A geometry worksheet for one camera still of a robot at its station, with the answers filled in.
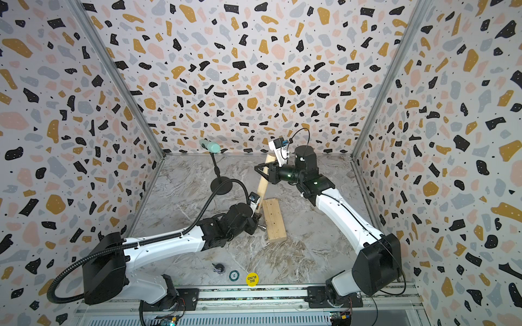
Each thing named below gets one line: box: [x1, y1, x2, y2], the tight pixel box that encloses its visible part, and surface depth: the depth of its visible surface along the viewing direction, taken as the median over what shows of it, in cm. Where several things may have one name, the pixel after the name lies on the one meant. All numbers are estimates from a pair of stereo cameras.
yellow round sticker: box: [246, 272, 259, 288], surface depth 80 cm
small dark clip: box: [212, 262, 225, 274], surface depth 79 cm
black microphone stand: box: [209, 151, 233, 195], surface depth 107 cm
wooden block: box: [262, 198, 288, 244], surface depth 92 cm
